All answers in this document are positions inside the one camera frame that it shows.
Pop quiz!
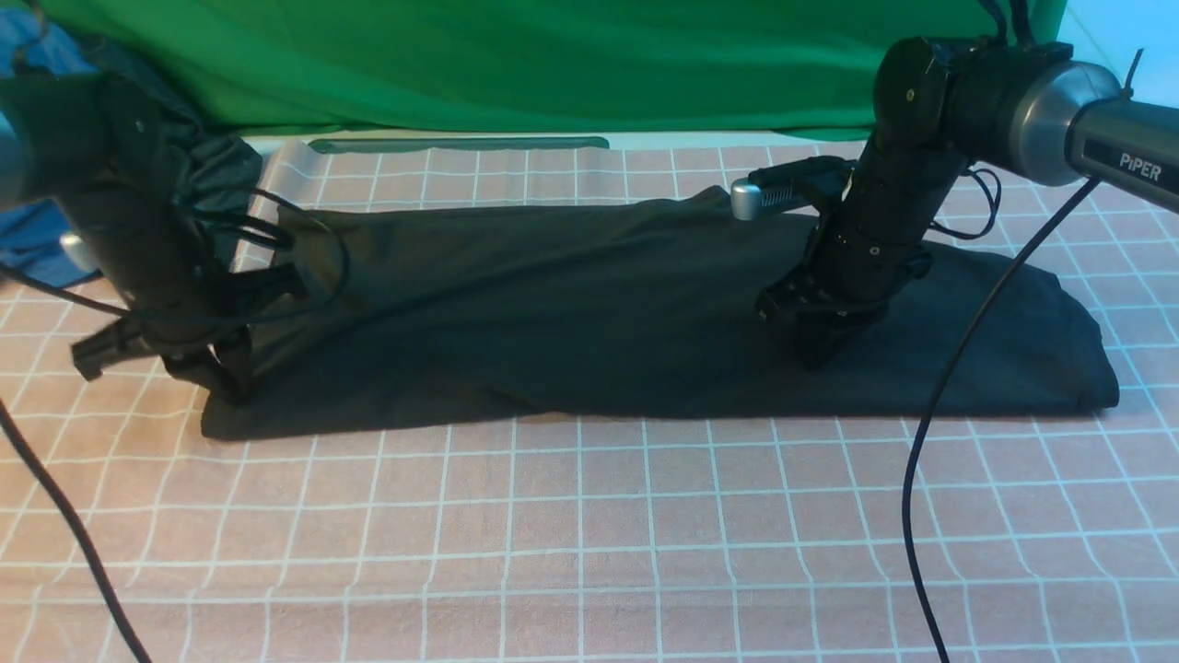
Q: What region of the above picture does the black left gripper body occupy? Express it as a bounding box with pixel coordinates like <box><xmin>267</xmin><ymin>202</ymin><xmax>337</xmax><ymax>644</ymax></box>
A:
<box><xmin>71</xmin><ymin>264</ymin><xmax>308</xmax><ymax>402</ymax></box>

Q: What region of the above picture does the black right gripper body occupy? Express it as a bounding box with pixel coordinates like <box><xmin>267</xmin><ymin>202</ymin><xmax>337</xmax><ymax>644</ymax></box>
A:
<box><xmin>755</xmin><ymin>235</ymin><xmax>933</xmax><ymax>369</ymax></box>

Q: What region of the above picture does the dark gray long-sleeve shirt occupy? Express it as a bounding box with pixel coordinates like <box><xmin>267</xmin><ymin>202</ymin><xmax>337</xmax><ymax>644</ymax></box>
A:
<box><xmin>200</xmin><ymin>188</ymin><xmax>1121</xmax><ymax>441</ymax></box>

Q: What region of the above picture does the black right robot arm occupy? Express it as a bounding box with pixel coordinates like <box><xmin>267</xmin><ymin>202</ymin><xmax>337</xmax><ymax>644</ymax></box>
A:
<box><xmin>731</xmin><ymin>38</ymin><xmax>1178</xmax><ymax>366</ymax></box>

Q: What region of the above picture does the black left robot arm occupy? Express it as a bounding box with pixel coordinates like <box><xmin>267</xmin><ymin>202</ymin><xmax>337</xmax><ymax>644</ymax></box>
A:
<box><xmin>1</xmin><ymin>73</ymin><xmax>307</xmax><ymax>401</ymax></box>

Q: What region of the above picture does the dark gray crumpled garment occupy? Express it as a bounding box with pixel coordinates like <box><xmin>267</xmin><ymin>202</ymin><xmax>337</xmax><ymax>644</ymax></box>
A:
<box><xmin>77</xmin><ymin>34</ymin><xmax>263</xmax><ymax>214</ymax></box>

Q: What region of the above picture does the blue crumpled garment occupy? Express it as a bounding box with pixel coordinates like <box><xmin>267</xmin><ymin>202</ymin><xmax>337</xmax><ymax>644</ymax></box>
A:
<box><xmin>1</xmin><ymin>7</ymin><xmax>98</xmax><ymax>288</ymax></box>

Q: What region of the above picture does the pink grid-pattern tablecloth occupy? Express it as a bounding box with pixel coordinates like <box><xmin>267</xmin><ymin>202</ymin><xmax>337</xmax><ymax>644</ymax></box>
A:
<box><xmin>1</xmin><ymin>189</ymin><xmax>1175</xmax><ymax>662</ymax></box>

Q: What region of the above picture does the green backdrop cloth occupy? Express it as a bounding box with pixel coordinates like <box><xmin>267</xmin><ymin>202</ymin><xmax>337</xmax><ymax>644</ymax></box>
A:
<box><xmin>37</xmin><ymin>0</ymin><xmax>1067</xmax><ymax>142</ymax></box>

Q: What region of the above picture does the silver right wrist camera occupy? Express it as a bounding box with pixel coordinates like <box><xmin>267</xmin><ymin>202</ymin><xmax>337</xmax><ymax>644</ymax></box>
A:
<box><xmin>730</xmin><ymin>157</ymin><xmax>858</xmax><ymax>222</ymax></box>

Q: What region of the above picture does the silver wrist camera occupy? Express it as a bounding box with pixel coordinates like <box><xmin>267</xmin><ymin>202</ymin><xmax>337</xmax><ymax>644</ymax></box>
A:
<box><xmin>730</xmin><ymin>157</ymin><xmax>858</xmax><ymax>222</ymax></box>
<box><xmin>58</xmin><ymin>232</ymin><xmax>100</xmax><ymax>273</ymax></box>

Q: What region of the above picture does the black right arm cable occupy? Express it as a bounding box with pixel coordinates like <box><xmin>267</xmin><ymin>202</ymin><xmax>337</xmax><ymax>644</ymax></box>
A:
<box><xmin>901</xmin><ymin>166</ymin><xmax>1106</xmax><ymax>663</ymax></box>

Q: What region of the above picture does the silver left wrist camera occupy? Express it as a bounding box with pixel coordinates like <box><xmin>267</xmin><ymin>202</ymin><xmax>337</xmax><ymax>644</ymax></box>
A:
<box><xmin>58</xmin><ymin>232</ymin><xmax>100</xmax><ymax>273</ymax></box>

